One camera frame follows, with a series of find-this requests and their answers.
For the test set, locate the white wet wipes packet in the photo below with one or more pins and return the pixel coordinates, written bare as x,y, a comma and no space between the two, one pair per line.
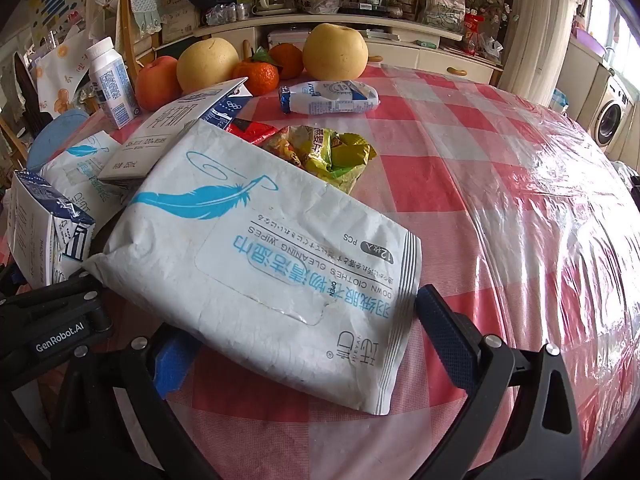
250,240
75,160

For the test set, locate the light wooden chair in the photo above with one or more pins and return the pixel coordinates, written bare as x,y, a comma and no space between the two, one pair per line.
125,45

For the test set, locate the white washing machine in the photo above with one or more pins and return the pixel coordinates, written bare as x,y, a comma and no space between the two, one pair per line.
612,115

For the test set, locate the yellow pear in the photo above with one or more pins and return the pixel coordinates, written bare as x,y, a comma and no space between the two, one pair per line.
335,52
205,65

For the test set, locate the dark clothes pile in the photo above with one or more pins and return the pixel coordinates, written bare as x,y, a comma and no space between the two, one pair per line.
631,180

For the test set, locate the tall white milk bottle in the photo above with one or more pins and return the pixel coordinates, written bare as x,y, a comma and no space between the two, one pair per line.
112,90

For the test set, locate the purple basin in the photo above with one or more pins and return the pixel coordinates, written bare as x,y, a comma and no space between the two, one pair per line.
590,40

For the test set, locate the white curtain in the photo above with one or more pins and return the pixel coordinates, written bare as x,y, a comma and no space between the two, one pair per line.
535,25

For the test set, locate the orange tangerine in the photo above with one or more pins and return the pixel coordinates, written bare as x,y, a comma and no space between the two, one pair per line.
289,60

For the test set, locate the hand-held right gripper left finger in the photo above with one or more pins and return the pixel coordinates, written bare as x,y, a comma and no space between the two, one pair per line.
172,367

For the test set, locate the small white yogurt bottle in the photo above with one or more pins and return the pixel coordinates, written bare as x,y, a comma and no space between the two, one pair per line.
335,97

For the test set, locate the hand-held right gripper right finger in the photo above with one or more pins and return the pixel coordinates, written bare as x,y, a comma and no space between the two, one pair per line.
445,340

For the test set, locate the pale green lace cloth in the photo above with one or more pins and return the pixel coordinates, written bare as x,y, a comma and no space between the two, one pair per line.
145,10

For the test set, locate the crushed blue white milk carton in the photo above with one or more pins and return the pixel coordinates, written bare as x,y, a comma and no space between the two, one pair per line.
35,230

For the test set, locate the printed plastic bag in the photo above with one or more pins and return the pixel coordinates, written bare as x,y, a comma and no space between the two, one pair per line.
442,7

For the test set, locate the red snack wrapper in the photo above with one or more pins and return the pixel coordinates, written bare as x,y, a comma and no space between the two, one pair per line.
252,132

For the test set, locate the red apple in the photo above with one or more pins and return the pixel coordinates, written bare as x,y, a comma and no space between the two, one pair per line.
157,85

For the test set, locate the dried flower bunch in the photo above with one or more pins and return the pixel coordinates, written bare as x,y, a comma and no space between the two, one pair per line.
492,7

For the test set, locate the red plastic package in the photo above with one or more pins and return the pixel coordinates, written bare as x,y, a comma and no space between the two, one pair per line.
472,35

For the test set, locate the red checked tablecloth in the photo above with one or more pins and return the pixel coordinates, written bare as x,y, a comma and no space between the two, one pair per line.
500,210

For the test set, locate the white cardboard box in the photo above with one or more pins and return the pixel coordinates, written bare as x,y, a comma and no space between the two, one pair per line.
180,15

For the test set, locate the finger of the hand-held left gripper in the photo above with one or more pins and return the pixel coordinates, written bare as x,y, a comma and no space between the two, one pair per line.
50,297

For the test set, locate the shiny wrapped jars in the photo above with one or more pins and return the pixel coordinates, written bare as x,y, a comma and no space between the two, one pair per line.
230,14

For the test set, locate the white utility cabinet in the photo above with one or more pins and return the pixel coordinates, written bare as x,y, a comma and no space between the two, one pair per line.
582,85

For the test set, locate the small orange persimmon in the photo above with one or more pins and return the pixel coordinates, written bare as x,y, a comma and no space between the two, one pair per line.
260,77

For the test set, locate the white orange-print tablecloth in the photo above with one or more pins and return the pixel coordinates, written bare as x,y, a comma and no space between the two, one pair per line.
60,80

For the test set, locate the yellow green snack wrapper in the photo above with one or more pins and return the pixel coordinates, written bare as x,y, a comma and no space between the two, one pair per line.
330,160

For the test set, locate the cream television cabinet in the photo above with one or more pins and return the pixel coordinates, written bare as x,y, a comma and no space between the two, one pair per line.
400,52

